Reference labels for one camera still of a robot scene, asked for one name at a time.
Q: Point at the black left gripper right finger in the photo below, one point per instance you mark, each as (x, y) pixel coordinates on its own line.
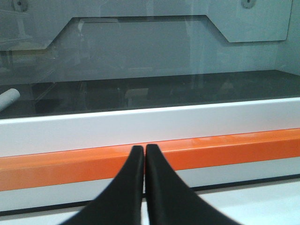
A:
(170, 201)

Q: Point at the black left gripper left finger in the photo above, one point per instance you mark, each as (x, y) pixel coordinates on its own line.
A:
(120, 202)

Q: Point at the grey rolled paper tube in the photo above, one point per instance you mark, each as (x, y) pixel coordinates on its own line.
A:
(8, 97)

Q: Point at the grey rear baffle panel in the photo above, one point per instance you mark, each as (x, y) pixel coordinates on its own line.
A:
(40, 21)

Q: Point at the orange sash handle bar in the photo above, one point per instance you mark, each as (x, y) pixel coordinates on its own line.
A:
(63, 167)

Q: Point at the white fume hood sash frame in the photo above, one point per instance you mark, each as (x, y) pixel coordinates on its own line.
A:
(34, 135)

